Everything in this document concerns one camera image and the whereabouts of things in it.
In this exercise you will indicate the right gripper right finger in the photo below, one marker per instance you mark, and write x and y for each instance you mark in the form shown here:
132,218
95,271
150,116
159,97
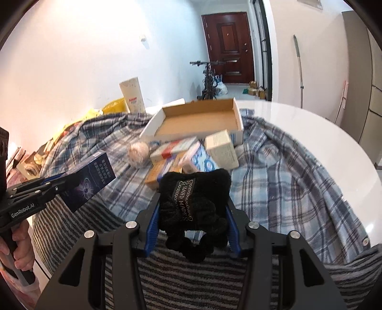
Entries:
304,283

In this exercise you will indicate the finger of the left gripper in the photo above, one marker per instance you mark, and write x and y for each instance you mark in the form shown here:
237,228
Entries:
52,178

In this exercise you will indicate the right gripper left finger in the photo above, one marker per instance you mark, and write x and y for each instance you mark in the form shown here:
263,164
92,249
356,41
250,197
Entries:
79,282

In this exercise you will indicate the dark blue purple box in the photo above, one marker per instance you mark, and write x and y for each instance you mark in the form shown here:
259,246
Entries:
87,178

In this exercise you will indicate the beige makeup sponge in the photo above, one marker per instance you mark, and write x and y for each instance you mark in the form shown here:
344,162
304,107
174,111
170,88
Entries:
137,154

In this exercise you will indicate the yellow blue cigarette pack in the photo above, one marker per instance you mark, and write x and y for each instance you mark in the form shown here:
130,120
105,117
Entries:
159,169

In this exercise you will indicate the red white cigarette carton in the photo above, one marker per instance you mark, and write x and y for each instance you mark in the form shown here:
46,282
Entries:
171,149

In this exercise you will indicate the black fuzzy pouch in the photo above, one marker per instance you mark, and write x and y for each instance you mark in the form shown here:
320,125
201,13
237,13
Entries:
193,212

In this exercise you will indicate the cardboard tray box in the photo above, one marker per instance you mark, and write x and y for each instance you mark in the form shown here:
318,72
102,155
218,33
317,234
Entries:
197,118

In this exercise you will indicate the pink blue patterned box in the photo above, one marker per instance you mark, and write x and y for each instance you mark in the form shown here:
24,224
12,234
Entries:
196,159

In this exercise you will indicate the beige cardboard small box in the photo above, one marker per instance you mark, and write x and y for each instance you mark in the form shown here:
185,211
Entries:
220,147

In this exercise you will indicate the person's left hand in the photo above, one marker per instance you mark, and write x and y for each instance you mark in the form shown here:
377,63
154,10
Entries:
24,254

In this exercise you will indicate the striped grey towel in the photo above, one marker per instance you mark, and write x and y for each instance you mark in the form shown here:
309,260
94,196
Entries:
170,282

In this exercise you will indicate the blue plaid shirt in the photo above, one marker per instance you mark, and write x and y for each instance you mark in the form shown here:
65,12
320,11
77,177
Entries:
278,184

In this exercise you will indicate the yellow plastic container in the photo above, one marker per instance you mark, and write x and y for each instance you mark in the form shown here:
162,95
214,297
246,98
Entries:
116,106

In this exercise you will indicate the gold refrigerator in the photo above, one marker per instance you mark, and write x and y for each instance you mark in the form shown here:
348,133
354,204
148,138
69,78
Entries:
363,103

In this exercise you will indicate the black bicycle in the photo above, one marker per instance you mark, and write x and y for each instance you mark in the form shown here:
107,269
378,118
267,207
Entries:
209,91

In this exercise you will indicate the white plastic bag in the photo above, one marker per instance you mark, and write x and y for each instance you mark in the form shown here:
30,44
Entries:
221,89

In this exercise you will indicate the cardboard boxes on floor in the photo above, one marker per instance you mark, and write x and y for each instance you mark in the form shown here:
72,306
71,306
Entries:
254,90

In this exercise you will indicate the pink white stick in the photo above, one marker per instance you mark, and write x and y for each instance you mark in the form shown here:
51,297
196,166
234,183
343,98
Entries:
342,102

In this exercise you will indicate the dark red entrance door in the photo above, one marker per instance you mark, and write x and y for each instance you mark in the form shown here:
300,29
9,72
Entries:
229,45

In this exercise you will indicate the black glass sliding door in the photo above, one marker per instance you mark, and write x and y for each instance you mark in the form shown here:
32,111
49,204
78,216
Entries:
264,44

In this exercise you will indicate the white wall switch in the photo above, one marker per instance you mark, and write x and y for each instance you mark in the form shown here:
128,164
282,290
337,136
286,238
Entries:
145,43

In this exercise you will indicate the mop with green handle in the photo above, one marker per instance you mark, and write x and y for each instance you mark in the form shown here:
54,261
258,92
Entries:
300,70

